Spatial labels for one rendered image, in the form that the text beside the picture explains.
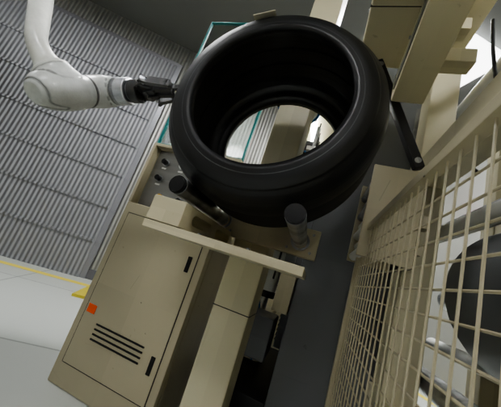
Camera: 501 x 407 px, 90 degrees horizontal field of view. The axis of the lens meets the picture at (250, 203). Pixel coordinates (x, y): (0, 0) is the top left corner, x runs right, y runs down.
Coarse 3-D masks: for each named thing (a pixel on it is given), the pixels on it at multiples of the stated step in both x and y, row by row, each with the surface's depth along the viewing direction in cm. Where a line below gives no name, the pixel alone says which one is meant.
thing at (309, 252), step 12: (228, 228) 88; (240, 228) 87; (252, 228) 86; (264, 228) 86; (276, 228) 85; (252, 240) 85; (264, 240) 84; (276, 240) 83; (288, 240) 82; (312, 240) 81; (288, 252) 81; (300, 252) 81; (312, 252) 80
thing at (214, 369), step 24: (336, 0) 113; (288, 120) 99; (312, 120) 110; (288, 144) 96; (240, 240) 89; (240, 264) 86; (240, 288) 83; (216, 312) 83; (240, 312) 81; (216, 336) 81; (240, 336) 79; (216, 360) 78; (240, 360) 84; (192, 384) 78; (216, 384) 76
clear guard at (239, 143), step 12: (216, 24) 167; (228, 24) 165; (240, 24) 162; (216, 36) 164; (204, 48) 162; (168, 120) 150; (252, 120) 137; (168, 132) 148; (240, 132) 137; (252, 132) 134; (168, 144) 145; (240, 144) 134; (228, 156) 133; (240, 156) 132
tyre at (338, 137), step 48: (240, 48) 75; (288, 48) 76; (336, 48) 59; (192, 96) 64; (240, 96) 90; (288, 96) 88; (336, 96) 82; (384, 96) 54; (192, 144) 58; (336, 144) 50; (240, 192) 54; (288, 192) 52; (336, 192) 54
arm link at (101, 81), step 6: (90, 78) 78; (96, 78) 80; (102, 78) 82; (108, 78) 83; (96, 84) 79; (102, 84) 81; (102, 90) 81; (102, 96) 81; (108, 96) 83; (102, 102) 82; (108, 102) 84
